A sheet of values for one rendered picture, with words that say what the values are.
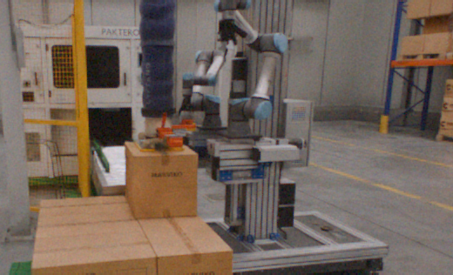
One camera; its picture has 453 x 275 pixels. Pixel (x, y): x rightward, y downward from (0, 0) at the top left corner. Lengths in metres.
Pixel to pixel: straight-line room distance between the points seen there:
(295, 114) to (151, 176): 1.15
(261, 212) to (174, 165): 0.92
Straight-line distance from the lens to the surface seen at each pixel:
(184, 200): 2.89
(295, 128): 3.39
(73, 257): 2.35
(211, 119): 3.50
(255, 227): 3.47
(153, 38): 2.96
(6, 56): 4.07
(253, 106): 2.97
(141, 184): 2.82
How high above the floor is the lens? 1.44
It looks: 12 degrees down
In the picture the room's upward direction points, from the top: straight up
